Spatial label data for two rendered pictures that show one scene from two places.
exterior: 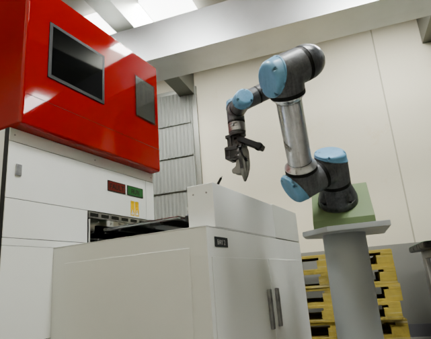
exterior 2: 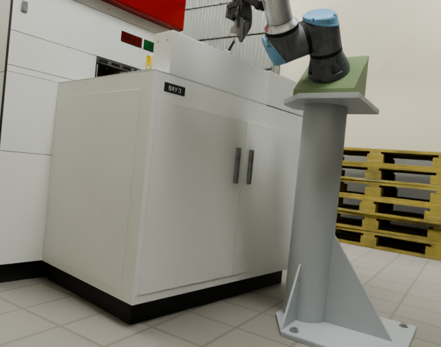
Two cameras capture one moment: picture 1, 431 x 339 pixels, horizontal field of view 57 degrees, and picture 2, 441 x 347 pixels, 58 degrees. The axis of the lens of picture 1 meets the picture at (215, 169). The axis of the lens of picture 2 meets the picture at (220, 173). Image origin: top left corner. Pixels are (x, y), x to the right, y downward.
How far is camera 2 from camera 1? 0.52 m
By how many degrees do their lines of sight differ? 22
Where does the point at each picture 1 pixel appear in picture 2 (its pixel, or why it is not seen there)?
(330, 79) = not seen: outside the picture
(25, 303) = (29, 122)
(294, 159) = (269, 15)
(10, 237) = (15, 65)
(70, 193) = (78, 36)
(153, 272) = (115, 108)
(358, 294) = (316, 164)
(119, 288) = (93, 120)
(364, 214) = (344, 86)
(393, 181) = not seen: outside the picture
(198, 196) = (162, 43)
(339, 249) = (312, 119)
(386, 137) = not seen: outside the picture
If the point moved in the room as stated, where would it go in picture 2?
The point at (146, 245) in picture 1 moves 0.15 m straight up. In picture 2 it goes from (113, 85) to (117, 41)
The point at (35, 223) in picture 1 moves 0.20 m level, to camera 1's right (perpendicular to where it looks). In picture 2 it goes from (40, 58) to (84, 59)
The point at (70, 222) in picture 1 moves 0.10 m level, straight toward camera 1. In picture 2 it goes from (78, 63) to (71, 57)
